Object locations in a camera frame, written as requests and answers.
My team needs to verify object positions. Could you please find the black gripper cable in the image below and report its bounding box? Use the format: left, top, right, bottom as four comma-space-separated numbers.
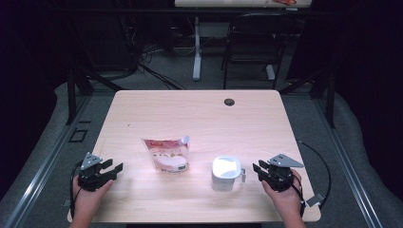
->
290, 140, 333, 219
68, 161, 86, 220

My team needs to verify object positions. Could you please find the person's right hand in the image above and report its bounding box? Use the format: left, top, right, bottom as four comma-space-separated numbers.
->
261, 170, 303, 219

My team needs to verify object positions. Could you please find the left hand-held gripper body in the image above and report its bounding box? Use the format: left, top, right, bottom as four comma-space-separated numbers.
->
77, 152, 114, 193

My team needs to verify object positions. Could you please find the grey cable plug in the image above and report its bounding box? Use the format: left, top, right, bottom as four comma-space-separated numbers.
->
305, 192, 326, 208

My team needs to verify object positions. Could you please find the person's left hand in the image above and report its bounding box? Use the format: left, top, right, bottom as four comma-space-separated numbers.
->
71, 175, 114, 219

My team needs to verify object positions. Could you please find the bundle of black floor cables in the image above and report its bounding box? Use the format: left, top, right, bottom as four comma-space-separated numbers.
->
119, 14, 188, 91

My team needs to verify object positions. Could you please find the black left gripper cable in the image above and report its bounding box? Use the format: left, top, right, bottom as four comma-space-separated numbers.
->
68, 161, 86, 220

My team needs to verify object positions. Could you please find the white desk foot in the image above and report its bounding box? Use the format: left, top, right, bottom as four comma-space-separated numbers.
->
265, 64, 277, 81

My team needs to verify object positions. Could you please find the aluminium floor rail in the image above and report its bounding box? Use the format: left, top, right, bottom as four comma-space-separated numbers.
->
2, 94, 93, 228
313, 98, 385, 228

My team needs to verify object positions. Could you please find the white desk leg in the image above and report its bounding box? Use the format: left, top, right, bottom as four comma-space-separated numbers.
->
192, 16, 203, 82

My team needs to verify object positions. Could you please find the white jar lid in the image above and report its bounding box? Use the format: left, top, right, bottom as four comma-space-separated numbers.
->
211, 155, 247, 183

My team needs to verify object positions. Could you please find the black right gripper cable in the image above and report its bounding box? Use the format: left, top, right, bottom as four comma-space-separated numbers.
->
290, 140, 333, 219

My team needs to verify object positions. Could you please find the black folding chair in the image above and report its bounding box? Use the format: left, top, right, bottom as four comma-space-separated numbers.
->
221, 12, 302, 90

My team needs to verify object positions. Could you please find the pink spouted refill pouch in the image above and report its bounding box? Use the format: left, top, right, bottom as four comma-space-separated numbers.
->
142, 135, 191, 174

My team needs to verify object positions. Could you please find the black metal stand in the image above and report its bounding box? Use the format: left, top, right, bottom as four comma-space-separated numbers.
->
65, 66, 125, 125
278, 66, 337, 129

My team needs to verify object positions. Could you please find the pale wooden desk top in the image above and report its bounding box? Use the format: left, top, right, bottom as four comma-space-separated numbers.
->
174, 0, 314, 9

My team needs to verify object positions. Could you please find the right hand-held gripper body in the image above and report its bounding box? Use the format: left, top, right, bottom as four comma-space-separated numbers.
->
260, 153, 305, 193

